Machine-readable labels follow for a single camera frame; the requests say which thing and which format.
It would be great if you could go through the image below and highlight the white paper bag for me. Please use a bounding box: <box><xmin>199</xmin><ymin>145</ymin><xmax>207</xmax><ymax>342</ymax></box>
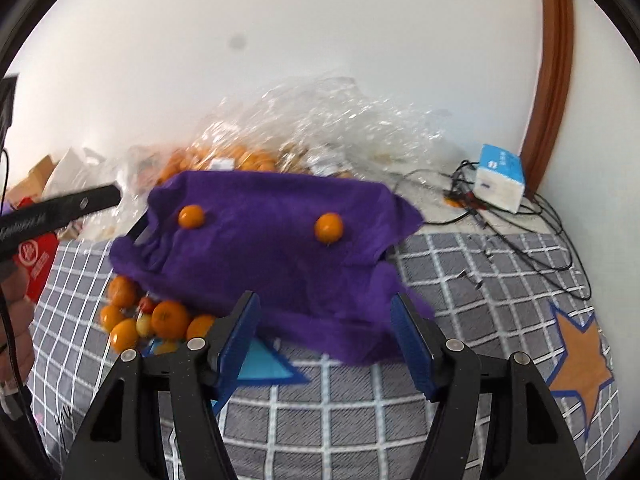
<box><xmin>42</xmin><ymin>147</ymin><xmax>116</xmax><ymax>201</ymax></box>

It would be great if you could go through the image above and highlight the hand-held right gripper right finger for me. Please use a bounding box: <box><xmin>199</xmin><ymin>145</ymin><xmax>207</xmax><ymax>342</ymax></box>
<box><xmin>390</xmin><ymin>292</ymin><xmax>586</xmax><ymax>480</ymax></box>

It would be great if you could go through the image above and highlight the brown wooden door frame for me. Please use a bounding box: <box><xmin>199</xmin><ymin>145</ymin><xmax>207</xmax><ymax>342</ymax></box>
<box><xmin>520</xmin><ymin>0</ymin><xmax>576</xmax><ymax>196</ymax></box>

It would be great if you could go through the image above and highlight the person's left hand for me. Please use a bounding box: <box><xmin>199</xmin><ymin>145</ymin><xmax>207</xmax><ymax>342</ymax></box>
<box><xmin>0</xmin><ymin>265</ymin><xmax>36</xmax><ymax>396</ymax></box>

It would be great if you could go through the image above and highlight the red package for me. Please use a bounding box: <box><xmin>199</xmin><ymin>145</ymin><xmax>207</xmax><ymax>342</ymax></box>
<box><xmin>12</xmin><ymin>232</ymin><xmax>61</xmax><ymax>303</ymax></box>

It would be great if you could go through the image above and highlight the cardboard box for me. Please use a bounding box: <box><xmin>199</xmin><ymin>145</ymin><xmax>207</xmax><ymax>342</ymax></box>
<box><xmin>7</xmin><ymin>155</ymin><xmax>58</xmax><ymax>201</ymax></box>

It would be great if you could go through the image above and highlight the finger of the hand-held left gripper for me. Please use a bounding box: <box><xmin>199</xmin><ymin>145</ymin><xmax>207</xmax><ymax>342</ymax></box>
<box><xmin>52</xmin><ymin>183</ymin><xmax>123</xmax><ymax>225</ymax></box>

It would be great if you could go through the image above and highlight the tangle of black cables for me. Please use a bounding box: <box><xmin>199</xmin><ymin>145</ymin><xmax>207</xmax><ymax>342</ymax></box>
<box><xmin>390</xmin><ymin>160</ymin><xmax>593</xmax><ymax>301</ymax></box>

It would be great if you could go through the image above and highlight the small orange tangerine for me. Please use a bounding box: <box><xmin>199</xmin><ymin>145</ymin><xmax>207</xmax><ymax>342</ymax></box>
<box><xmin>99</xmin><ymin>305</ymin><xmax>126</xmax><ymax>333</ymax></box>
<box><xmin>314</xmin><ymin>212</ymin><xmax>344</xmax><ymax>245</ymax></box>
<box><xmin>178</xmin><ymin>204</ymin><xmax>206</xmax><ymax>230</ymax></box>

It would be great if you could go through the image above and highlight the large orange tangerine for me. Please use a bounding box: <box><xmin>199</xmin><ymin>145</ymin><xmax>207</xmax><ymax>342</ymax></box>
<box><xmin>151</xmin><ymin>300</ymin><xmax>191</xmax><ymax>339</ymax></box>

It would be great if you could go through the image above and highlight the clear bag of brown fruit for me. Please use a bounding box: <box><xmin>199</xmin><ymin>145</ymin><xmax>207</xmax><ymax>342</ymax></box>
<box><xmin>270</xmin><ymin>75</ymin><xmax>451</xmax><ymax>181</ymax></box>

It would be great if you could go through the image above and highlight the purple towel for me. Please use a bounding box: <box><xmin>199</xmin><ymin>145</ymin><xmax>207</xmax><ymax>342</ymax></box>
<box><xmin>107</xmin><ymin>169</ymin><xmax>436</xmax><ymax>366</ymax></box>

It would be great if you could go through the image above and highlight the grey checked bed sheet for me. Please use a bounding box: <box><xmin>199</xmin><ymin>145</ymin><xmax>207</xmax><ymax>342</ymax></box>
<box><xmin>27</xmin><ymin>232</ymin><xmax>616</xmax><ymax>480</ymax></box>

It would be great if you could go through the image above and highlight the clear bag of tangerines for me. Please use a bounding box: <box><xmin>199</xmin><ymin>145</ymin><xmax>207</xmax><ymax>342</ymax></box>
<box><xmin>155</xmin><ymin>105</ymin><xmax>301</xmax><ymax>186</ymax></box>

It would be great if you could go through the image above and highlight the crumpled clear plastic bag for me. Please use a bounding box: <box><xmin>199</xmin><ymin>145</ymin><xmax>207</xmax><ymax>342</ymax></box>
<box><xmin>82</xmin><ymin>145</ymin><xmax>168</xmax><ymax>253</ymax></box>

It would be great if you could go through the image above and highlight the black device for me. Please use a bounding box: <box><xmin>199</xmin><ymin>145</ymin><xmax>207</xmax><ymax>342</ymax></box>
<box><xmin>0</xmin><ymin>75</ymin><xmax>20</xmax><ymax>128</ymax></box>

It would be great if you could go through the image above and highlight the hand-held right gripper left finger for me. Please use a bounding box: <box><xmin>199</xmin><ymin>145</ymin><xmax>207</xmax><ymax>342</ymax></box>
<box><xmin>60</xmin><ymin>290</ymin><xmax>263</xmax><ymax>480</ymax></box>

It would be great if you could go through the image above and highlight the blue and white charger box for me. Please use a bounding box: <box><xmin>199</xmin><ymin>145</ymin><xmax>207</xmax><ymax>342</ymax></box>
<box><xmin>474</xmin><ymin>143</ymin><xmax>527</xmax><ymax>212</ymax></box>

